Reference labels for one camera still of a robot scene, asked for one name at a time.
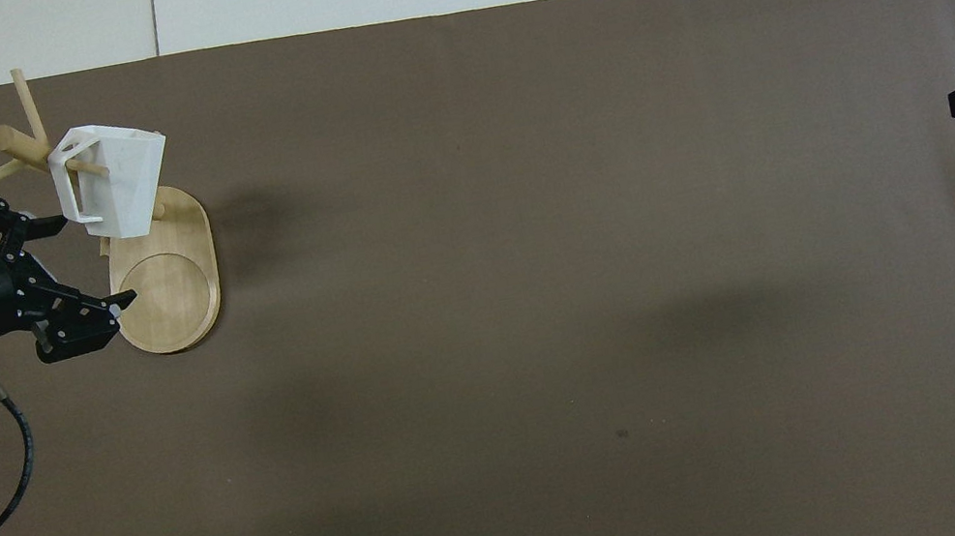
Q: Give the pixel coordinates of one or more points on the wooden cup rack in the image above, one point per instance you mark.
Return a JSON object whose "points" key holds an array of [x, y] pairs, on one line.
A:
{"points": [[172, 292]]}

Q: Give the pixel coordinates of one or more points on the white plastic cup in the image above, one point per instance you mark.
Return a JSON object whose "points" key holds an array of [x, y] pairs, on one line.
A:
{"points": [[119, 184]]}

